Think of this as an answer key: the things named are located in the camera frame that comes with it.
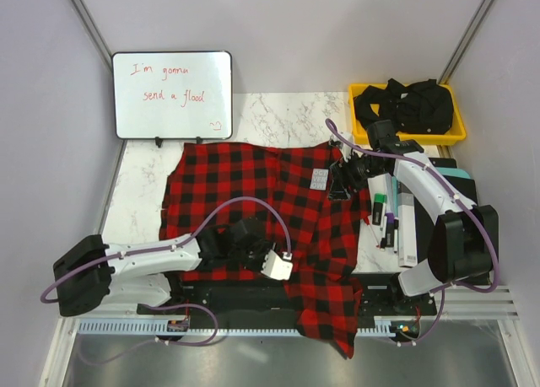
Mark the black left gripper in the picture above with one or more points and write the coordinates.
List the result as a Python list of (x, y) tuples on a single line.
[(266, 245)]

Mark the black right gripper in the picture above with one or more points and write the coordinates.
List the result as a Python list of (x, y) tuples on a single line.
[(342, 177)]

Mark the red black plaid shirt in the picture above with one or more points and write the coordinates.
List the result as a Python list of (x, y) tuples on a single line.
[(224, 182)]

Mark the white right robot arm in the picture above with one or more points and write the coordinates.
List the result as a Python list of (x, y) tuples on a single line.
[(407, 162)]

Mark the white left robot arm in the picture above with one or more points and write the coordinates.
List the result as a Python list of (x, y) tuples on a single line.
[(95, 276)]

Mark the black folder stack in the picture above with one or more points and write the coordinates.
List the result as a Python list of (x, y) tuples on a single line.
[(426, 235)]

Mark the green cap marker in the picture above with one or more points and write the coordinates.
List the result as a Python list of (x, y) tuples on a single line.
[(378, 209)]

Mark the red marker pen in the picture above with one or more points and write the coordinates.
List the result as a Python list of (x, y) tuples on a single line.
[(372, 232)]

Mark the purple cap marker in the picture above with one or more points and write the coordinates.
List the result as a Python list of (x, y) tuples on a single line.
[(389, 227)]

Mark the black shirt in bin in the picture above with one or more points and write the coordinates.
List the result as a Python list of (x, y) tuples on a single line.
[(423, 107)]

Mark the teal notebook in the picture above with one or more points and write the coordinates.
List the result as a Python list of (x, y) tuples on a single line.
[(453, 173)]

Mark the yellow plastic bin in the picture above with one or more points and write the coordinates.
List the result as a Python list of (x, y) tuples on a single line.
[(456, 133)]

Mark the white dry erase board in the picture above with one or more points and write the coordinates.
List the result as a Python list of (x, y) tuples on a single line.
[(173, 95)]

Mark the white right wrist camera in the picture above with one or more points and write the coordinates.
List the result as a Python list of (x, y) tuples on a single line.
[(341, 142)]

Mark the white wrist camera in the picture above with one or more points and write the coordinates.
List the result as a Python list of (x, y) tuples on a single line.
[(275, 267), (341, 142)]

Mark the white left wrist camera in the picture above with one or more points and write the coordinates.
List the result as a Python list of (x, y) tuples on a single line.
[(275, 267)]

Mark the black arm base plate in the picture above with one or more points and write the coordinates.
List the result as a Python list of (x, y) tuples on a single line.
[(314, 306)]

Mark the aluminium frame rail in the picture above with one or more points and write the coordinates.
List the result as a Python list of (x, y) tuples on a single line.
[(476, 302)]

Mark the white slotted cable duct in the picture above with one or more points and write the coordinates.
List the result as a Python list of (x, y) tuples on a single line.
[(164, 327)]

